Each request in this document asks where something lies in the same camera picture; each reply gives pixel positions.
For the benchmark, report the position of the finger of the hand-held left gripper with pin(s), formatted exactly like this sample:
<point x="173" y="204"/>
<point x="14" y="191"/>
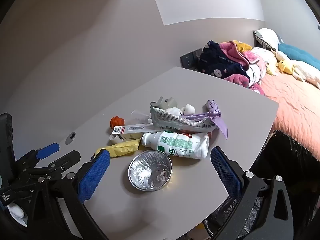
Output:
<point x="47" y="150"/>
<point x="67" y="160"/>

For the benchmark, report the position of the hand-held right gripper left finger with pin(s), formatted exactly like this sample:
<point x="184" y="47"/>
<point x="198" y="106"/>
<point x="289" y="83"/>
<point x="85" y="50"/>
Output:
<point x="93" y="175"/>

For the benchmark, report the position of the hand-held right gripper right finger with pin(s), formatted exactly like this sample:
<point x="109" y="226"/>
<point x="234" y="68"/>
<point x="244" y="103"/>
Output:
<point x="225" y="172"/>

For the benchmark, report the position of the yellow wrapper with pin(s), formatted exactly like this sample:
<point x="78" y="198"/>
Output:
<point x="122" y="148"/>

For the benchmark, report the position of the white plastic bottle green label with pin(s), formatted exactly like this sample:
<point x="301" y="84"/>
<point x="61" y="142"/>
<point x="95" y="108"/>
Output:
<point x="180" y="145"/>

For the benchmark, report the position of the silver foil bowl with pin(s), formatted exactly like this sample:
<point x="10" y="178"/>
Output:
<point x="150" y="171"/>

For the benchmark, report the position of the white printed cardboard box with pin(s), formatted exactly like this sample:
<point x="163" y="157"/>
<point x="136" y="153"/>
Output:
<point x="135" y="129"/>

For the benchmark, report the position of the purple plastic bag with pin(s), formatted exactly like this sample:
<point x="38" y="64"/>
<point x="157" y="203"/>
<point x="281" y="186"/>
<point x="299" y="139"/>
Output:
<point x="213" y="109"/>

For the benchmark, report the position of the black trash bag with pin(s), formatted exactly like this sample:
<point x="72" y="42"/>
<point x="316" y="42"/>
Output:
<point x="287" y="155"/>

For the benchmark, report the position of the silver snack wrapper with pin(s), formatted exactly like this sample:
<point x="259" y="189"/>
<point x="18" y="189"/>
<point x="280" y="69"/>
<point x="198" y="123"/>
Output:
<point x="172" y="118"/>

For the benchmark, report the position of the person's left hand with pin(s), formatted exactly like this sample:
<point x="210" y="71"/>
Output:
<point x="16" y="212"/>

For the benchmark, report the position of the orange bottle cap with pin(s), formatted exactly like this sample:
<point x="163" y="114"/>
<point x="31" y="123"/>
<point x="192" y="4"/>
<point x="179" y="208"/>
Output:
<point x="116" y="122"/>

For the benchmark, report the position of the clear plastic packaging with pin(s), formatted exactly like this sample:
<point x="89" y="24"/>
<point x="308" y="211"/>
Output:
<point x="140" y="116"/>

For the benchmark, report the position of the translucent grey plastic piece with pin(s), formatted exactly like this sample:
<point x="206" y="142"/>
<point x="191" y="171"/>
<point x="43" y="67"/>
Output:
<point x="166" y="102"/>

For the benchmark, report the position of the pink cartoon printed blanket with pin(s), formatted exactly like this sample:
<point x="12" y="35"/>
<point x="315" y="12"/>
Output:
<point x="237" y="80"/>

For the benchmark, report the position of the orange bedsheet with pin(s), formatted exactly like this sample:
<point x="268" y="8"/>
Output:
<point x="295" y="105"/>

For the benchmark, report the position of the navy printed fleece garment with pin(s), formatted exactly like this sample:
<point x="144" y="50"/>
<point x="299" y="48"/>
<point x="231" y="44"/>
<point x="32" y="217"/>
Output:
<point x="220" y="65"/>

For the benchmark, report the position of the pink white striped blanket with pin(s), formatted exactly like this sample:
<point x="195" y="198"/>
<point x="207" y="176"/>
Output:
<point x="255" y="67"/>

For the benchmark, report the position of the pale yellow plush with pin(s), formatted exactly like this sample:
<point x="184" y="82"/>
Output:
<point x="271" y="69"/>

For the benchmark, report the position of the bright pink fleece garment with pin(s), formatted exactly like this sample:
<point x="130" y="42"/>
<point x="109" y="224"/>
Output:
<point x="232" y="51"/>

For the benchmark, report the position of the yellow duck plush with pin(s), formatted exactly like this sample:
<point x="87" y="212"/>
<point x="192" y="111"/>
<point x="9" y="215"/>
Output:
<point x="285" y="66"/>

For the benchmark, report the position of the white dotted pillow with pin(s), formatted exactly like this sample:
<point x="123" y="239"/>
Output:
<point x="265" y="55"/>

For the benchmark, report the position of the yellow garment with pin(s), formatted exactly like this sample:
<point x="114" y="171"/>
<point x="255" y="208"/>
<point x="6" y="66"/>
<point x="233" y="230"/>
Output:
<point x="243" y="46"/>

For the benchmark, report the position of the white goose plush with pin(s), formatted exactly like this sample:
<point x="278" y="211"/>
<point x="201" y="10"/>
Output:
<point x="307" y="71"/>

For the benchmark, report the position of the teal cushion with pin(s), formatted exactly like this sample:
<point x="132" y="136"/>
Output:
<point x="300" y="52"/>

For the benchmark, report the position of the checked patchwork pillow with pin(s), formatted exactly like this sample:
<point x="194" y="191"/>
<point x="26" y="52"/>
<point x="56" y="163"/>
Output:
<point x="267" y="36"/>

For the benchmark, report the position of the black wall socket panel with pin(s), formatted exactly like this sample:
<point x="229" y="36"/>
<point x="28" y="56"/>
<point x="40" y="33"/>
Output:
<point x="187" y="59"/>

